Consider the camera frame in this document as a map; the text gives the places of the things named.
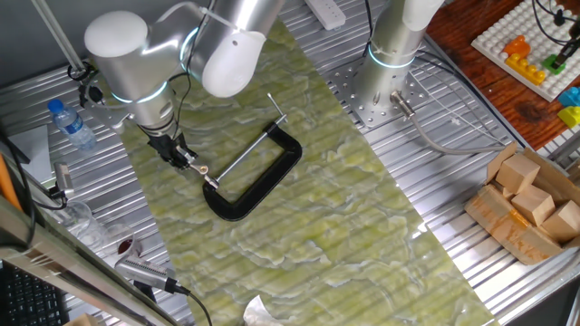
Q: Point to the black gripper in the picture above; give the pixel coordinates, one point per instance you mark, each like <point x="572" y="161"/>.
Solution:
<point x="165" y="147"/>

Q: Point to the black C-clamp with steel screw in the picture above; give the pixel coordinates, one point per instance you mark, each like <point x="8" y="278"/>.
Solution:
<point x="267" y="188"/>

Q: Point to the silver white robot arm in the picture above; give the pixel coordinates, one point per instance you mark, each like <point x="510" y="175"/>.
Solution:
<point x="136" y="68"/>

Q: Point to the plastic water bottle blue label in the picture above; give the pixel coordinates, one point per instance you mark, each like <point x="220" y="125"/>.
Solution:
<point x="72" y="127"/>

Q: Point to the glass beaker with dark liquid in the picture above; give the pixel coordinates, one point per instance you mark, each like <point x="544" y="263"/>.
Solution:
<point x="127" y="246"/>

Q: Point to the empty clear glass beaker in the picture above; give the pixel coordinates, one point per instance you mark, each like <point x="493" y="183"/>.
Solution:
<point x="81" y="224"/>

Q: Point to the grey flat sheet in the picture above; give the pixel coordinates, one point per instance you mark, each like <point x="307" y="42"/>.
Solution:
<point x="34" y="154"/>

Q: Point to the green marble pattern mat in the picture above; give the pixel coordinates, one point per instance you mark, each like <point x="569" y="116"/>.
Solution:
<point x="317" y="249"/>

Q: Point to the orange pole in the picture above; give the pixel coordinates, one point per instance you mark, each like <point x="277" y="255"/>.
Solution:
<point x="8" y="183"/>

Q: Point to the aluminium pole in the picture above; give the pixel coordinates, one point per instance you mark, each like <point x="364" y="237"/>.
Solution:
<point x="56" y="34"/>

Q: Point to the small cardboard box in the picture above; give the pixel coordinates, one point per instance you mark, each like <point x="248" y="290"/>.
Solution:
<point x="81" y="320"/>

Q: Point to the white power strip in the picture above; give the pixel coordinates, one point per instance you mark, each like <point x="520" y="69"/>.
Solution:
<point x="326" y="13"/>

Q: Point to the black keyboard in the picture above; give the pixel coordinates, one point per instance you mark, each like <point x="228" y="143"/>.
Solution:
<point x="27" y="299"/>

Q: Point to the large cardboard box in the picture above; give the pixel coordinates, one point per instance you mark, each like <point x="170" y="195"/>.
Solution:
<point x="503" y="226"/>

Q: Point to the wooden block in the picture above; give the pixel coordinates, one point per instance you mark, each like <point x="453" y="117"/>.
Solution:
<point x="534" y="206"/>
<point x="562" y="222"/>
<point x="516" y="174"/>

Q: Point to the white studded baseplate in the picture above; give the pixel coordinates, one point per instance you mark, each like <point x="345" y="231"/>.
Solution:
<point x="507" y="22"/>

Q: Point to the orange toy brick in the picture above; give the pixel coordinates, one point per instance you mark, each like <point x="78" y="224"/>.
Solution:
<point x="516" y="46"/>

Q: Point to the long yellow toy brick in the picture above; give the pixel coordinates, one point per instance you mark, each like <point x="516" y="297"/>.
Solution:
<point x="525" y="70"/>

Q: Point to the green toy brick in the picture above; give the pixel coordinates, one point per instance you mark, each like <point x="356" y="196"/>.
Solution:
<point x="552" y="65"/>

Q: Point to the short yellow toy brick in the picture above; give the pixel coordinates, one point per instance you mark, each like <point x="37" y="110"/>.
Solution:
<point x="571" y="117"/>

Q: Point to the blue toy brick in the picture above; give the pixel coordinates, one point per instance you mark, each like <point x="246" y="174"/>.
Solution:
<point x="571" y="97"/>

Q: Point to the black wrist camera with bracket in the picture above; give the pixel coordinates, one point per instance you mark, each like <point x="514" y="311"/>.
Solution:
<point x="93" y="95"/>

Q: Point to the ribbed silver camera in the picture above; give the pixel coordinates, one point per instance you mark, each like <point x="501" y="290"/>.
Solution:
<point x="140" y="271"/>

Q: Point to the small silver camera black mount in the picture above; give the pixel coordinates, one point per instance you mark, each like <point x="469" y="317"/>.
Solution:
<point x="63" y="179"/>

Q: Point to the aluminium frame bar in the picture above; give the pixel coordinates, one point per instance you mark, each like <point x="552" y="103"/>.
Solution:
<point x="68" y="269"/>

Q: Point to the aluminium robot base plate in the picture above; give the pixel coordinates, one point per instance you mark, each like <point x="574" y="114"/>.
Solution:
<point x="344" y="86"/>

